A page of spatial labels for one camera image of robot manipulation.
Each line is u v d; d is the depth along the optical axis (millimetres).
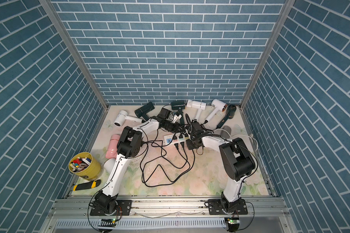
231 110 1060
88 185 803
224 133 1005
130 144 656
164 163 889
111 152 896
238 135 1027
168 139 980
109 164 825
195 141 708
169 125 956
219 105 1151
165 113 912
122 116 1079
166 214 727
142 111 1114
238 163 488
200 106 1153
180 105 1155
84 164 796
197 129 771
